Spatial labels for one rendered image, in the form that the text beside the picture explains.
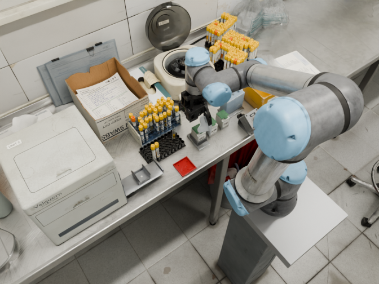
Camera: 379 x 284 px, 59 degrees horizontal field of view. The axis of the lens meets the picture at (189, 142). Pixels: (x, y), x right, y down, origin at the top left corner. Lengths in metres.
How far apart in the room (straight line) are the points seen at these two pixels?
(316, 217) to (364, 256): 1.11
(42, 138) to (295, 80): 0.76
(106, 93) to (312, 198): 0.94
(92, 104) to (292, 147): 1.03
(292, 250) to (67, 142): 0.80
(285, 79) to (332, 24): 1.30
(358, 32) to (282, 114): 1.55
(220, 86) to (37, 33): 0.77
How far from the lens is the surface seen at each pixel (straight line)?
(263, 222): 1.21
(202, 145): 1.38
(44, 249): 1.29
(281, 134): 0.64
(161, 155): 1.34
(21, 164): 1.10
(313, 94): 0.68
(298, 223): 1.24
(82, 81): 1.56
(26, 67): 1.51
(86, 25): 1.51
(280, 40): 1.94
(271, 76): 0.92
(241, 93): 1.46
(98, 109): 1.48
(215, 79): 0.99
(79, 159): 1.04
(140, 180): 1.27
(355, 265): 2.31
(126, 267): 2.11
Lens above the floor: 2.01
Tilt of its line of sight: 54 degrees down
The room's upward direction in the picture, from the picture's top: 1 degrees clockwise
